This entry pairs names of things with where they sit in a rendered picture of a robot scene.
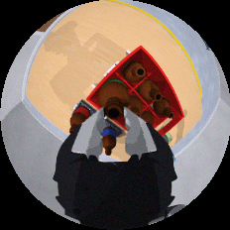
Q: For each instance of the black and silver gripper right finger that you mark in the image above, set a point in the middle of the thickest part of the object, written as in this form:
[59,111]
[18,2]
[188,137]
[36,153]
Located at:
[145,141]

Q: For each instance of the red plastic crate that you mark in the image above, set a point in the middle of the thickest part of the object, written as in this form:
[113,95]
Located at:
[154,73]

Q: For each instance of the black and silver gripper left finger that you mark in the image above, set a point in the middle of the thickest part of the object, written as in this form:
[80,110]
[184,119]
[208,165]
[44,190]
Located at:
[83,141]

